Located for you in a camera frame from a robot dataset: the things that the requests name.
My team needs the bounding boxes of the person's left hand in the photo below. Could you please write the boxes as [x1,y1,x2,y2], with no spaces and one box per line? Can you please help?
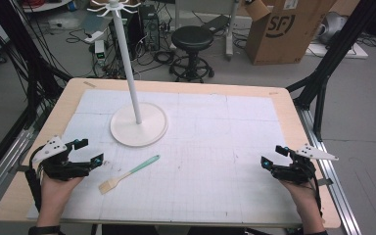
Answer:
[36,171,85,228]

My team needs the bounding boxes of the white grid mat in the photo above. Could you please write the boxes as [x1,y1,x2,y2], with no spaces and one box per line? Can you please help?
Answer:
[26,89,304,227]

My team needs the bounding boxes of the white round table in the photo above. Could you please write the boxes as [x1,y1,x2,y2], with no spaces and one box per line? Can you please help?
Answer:
[22,0,73,14]

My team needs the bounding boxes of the white metal post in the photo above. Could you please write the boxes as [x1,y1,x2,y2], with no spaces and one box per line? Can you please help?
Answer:
[224,0,241,62]

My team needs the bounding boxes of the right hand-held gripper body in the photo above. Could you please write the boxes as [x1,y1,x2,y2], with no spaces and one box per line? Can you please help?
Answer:
[269,142,340,185]

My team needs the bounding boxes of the black wristband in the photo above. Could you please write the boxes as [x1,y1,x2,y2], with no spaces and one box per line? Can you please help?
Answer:
[27,224,67,235]

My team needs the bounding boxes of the aluminium rail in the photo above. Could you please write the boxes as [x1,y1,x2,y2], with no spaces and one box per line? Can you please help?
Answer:
[0,107,47,214]
[296,106,362,235]

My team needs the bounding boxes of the brush with green handle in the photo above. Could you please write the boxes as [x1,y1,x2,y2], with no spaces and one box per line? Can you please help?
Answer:
[98,154,162,196]

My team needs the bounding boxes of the person's right hand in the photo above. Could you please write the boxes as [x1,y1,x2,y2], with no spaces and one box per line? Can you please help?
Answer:
[279,177,326,235]

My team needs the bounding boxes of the white hook stand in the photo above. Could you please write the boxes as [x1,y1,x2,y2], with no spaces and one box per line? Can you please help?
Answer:
[86,0,169,148]

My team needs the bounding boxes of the white box with green display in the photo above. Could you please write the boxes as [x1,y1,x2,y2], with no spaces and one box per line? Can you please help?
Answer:
[94,39,108,64]

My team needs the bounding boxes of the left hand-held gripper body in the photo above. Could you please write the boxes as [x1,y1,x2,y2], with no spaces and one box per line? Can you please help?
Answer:
[31,135,95,182]

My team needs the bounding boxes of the grey appliance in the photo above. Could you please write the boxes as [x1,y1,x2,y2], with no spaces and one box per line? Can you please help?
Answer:
[316,11,350,45]

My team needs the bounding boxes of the brown cardboard box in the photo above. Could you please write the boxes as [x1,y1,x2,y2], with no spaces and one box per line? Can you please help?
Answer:
[243,0,338,67]

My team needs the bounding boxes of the white flat board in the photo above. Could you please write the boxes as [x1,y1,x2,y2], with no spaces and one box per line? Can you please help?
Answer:
[305,41,370,61]

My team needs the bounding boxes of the black computer tower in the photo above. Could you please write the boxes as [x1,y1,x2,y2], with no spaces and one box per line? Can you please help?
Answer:
[138,4,162,52]

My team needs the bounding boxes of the black metal frame stand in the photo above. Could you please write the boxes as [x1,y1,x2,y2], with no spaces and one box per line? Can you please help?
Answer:
[0,0,74,189]
[286,0,376,143]

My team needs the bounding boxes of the black floor cables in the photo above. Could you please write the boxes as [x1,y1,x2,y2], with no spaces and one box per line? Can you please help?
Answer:
[66,27,177,79]

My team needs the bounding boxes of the black round stool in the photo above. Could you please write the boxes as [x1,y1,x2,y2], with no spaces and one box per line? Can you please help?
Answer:
[168,24,216,84]

